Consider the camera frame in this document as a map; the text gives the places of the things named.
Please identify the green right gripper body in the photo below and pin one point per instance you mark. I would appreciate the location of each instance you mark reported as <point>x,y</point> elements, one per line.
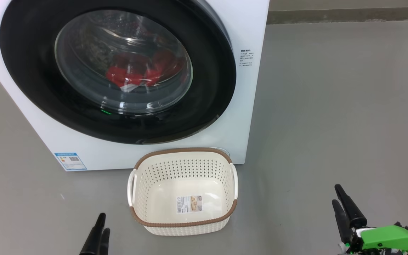
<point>388,239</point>

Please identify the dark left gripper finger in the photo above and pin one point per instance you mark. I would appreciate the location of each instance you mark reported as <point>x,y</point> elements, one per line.
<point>105,244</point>
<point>92,241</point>

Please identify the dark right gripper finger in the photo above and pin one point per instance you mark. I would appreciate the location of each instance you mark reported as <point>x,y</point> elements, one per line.
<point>342,223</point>
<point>352,212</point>

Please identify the red and white garment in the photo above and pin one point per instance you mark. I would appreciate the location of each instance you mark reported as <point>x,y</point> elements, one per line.
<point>133,71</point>

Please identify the black round glass washer door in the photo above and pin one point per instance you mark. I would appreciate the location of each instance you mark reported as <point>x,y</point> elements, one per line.
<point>30,71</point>

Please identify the cream perforated laundry basket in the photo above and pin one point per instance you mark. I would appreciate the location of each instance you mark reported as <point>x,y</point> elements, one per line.
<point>190,226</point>

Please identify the white printed product label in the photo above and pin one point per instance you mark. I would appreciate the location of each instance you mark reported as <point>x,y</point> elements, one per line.
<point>190,204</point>

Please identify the white front-load washing machine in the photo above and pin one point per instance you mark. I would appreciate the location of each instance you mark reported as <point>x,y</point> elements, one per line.
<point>225,21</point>

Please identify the blue energy label sticker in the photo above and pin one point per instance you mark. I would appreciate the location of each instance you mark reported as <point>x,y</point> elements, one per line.
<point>70,161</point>

